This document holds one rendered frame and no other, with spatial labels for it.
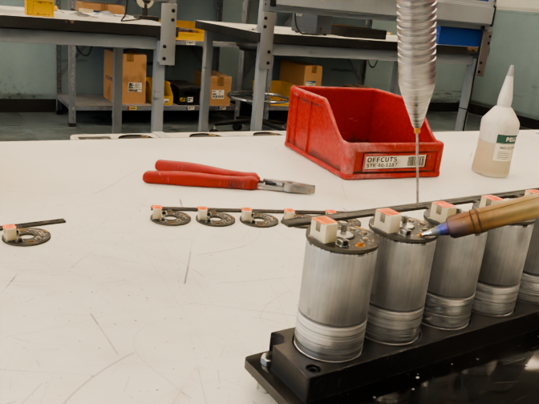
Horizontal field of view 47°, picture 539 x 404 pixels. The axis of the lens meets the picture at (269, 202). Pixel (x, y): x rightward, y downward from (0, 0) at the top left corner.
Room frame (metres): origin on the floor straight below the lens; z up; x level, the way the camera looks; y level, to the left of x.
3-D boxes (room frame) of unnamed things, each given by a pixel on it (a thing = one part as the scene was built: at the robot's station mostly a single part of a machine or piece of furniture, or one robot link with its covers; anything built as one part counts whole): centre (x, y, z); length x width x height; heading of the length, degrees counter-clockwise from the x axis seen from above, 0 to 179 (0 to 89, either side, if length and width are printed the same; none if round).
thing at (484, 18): (3.07, -0.48, 0.90); 1.30 x 0.06 x 0.12; 120
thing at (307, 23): (3.03, -0.12, 0.80); 0.15 x 0.12 x 0.10; 49
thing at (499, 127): (0.57, -0.20, 0.80); 0.03 x 0.03 x 0.10
